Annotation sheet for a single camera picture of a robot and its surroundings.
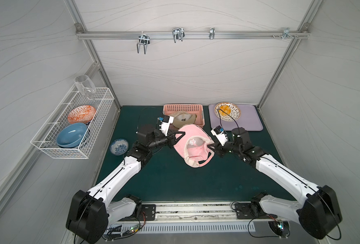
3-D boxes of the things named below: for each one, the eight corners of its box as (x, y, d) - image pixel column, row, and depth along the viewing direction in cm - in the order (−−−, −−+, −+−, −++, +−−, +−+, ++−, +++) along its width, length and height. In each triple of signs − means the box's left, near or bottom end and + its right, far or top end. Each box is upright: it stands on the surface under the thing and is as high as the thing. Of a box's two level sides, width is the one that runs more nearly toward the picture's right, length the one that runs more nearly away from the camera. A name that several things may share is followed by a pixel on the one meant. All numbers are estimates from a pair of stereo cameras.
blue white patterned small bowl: (111, 155, 96) (108, 151, 92) (115, 142, 102) (112, 138, 98) (126, 155, 96) (123, 151, 92) (129, 142, 102) (127, 138, 98)
